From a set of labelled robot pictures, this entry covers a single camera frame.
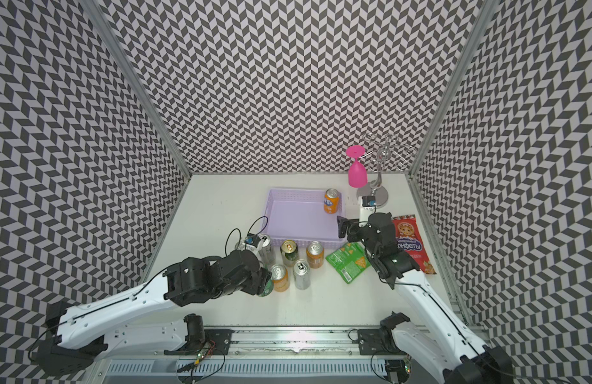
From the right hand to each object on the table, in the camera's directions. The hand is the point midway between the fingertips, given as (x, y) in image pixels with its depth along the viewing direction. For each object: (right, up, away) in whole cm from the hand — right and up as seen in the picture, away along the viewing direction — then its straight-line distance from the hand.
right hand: (352, 220), depth 79 cm
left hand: (-29, -15, -9) cm, 34 cm away
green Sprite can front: (-32, -5, -18) cm, 37 cm away
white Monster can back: (-16, -17, -2) cm, 24 cm away
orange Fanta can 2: (-24, -18, -3) cm, 30 cm away
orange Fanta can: (-5, +6, +18) cm, 20 cm away
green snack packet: (+1, -16, +9) cm, 19 cm away
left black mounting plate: (-42, -36, -7) cm, 56 cm away
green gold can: (-21, -11, +4) cm, 24 cm away
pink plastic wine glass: (+6, +17, +18) cm, 25 cm away
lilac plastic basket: (-19, -1, +26) cm, 32 cm away
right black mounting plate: (+5, -37, -5) cm, 38 cm away
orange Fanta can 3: (-12, -12, +6) cm, 18 cm away
